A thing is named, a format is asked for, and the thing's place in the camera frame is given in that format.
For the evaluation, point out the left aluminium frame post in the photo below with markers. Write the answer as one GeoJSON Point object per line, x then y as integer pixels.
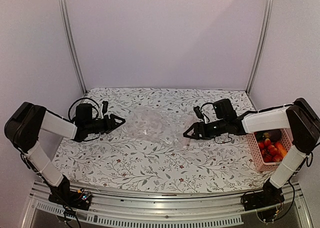
{"type": "Point", "coordinates": [71, 45]}

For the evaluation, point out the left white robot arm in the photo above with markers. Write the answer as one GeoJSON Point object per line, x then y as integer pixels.
{"type": "Point", "coordinates": [31, 125]}

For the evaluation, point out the floral patterned table cloth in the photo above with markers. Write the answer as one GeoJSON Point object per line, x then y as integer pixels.
{"type": "Point", "coordinates": [120, 161]}

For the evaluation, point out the front aluminium rail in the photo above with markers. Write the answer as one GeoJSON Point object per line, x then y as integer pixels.
{"type": "Point", "coordinates": [111, 207]}

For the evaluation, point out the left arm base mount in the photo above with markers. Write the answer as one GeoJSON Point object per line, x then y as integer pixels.
{"type": "Point", "coordinates": [80, 199]}

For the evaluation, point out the right aluminium frame post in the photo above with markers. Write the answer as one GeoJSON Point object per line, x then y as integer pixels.
{"type": "Point", "coordinates": [260, 46]}

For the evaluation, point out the pink perforated plastic basket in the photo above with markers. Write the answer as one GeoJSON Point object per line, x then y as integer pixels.
{"type": "Point", "coordinates": [260, 165]}

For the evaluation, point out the dark purple fake eggplant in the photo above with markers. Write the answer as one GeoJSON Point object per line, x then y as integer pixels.
{"type": "Point", "coordinates": [273, 135]}

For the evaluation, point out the fake lychee bunch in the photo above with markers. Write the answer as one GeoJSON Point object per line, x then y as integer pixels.
{"type": "Point", "coordinates": [268, 151]}

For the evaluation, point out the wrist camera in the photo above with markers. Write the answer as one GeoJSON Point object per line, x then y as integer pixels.
{"type": "Point", "coordinates": [104, 108]}
{"type": "Point", "coordinates": [201, 115]}

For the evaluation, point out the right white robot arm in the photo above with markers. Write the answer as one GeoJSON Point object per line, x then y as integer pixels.
{"type": "Point", "coordinates": [298, 116]}

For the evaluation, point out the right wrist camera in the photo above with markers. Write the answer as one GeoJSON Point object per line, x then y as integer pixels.
{"type": "Point", "coordinates": [201, 115]}

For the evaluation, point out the green fake pepper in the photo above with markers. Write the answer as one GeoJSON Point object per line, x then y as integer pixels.
{"type": "Point", "coordinates": [259, 135]}

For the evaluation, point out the clear zip top bag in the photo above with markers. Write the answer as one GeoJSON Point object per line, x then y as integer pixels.
{"type": "Point", "coordinates": [158, 126]}

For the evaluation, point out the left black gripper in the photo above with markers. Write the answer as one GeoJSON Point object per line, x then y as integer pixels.
{"type": "Point", "coordinates": [111, 127]}

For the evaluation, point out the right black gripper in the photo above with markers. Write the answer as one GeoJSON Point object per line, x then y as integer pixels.
{"type": "Point", "coordinates": [196, 135]}

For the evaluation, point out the aluminium frame post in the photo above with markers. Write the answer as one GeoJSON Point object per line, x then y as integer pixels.
{"type": "Point", "coordinates": [260, 46]}
{"type": "Point", "coordinates": [71, 45]}

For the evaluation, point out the red yellow fake mango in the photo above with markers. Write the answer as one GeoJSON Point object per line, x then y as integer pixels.
{"type": "Point", "coordinates": [281, 151]}

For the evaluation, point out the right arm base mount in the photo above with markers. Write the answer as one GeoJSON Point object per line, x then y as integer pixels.
{"type": "Point", "coordinates": [268, 203]}

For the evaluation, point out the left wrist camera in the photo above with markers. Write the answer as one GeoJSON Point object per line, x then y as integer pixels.
{"type": "Point", "coordinates": [104, 108]}

